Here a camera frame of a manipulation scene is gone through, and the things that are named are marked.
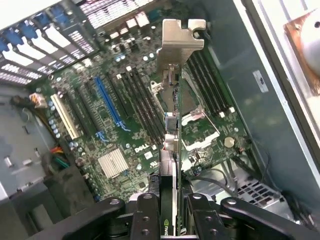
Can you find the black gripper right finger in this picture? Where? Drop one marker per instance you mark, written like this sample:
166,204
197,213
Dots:
207,222

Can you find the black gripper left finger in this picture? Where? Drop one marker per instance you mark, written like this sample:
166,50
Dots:
146,220

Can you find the perforated metal drive cage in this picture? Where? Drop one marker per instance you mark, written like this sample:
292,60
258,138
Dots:
260,195

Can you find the silver chipset heatsink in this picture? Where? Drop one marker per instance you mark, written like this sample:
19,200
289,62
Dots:
112,163

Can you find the green Dell motherboard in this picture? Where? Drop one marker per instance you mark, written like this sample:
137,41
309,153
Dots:
140,140

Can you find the silver coin battery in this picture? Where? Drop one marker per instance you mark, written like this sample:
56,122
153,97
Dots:
229,142

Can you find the open dark PC case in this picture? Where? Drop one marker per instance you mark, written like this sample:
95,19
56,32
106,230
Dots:
250,105

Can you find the blue expansion slot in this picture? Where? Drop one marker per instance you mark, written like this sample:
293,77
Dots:
106,100

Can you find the CPU socket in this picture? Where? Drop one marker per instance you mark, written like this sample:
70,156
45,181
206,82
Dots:
192,95

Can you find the white expansion slot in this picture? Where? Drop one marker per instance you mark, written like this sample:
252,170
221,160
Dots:
63,116

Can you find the white power connector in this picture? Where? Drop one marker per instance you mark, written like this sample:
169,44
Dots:
37,100

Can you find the black plastic duct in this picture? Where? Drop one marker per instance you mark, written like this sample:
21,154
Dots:
62,190

